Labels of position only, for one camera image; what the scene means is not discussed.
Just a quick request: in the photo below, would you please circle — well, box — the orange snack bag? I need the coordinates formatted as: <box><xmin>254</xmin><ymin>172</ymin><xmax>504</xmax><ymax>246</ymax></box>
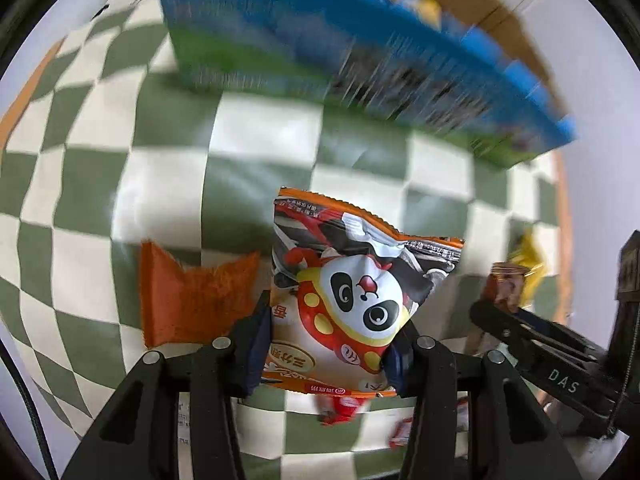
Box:
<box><xmin>139</xmin><ymin>240</ymin><xmax>259</xmax><ymax>349</ymax></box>

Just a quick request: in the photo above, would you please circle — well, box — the small red snack packet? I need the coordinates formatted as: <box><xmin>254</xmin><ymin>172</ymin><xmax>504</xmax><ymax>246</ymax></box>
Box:
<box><xmin>316</xmin><ymin>396</ymin><xmax>367</xmax><ymax>426</ymax></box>

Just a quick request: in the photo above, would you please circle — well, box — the brown snack packet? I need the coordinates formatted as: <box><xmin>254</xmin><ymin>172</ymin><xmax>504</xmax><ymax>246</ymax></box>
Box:
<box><xmin>463</xmin><ymin>262</ymin><xmax>529</xmax><ymax>356</ymax></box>

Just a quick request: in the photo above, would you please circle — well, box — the panda snack bag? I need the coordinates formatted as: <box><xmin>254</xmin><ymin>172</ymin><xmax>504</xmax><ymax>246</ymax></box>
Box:
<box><xmin>262</xmin><ymin>188</ymin><xmax>464</xmax><ymax>398</ymax></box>

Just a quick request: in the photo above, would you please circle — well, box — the small yellow snack packet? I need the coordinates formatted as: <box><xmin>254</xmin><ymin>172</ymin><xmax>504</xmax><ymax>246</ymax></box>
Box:
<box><xmin>509</xmin><ymin>230</ymin><xmax>547</xmax><ymax>308</ymax></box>

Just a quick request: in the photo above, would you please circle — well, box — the red white snack pack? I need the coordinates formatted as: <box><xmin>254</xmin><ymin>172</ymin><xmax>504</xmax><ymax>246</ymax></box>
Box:
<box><xmin>388</xmin><ymin>392</ymin><xmax>470</xmax><ymax>457</ymax></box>

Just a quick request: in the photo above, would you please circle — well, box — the white silver snack packet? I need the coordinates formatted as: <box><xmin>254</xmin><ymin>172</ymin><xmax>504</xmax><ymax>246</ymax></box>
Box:
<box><xmin>177</xmin><ymin>392</ymin><xmax>193</xmax><ymax>480</ymax></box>

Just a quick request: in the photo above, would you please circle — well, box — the green white checkered mat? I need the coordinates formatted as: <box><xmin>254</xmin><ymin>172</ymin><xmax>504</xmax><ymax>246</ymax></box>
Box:
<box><xmin>0</xmin><ymin>0</ymin><xmax>574</xmax><ymax>480</ymax></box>

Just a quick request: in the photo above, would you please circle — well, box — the cardboard milk box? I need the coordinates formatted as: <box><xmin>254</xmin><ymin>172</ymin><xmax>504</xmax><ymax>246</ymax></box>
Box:
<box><xmin>160</xmin><ymin>0</ymin><xmax>575</xmax><ymax>167</ymax></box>

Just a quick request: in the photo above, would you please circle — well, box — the black cable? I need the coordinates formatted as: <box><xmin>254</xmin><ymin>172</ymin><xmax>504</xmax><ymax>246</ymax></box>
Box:
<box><xmin>0</xmin><ymin>339</ymin><xmax>59</xmax><ymax>480</ymax></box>

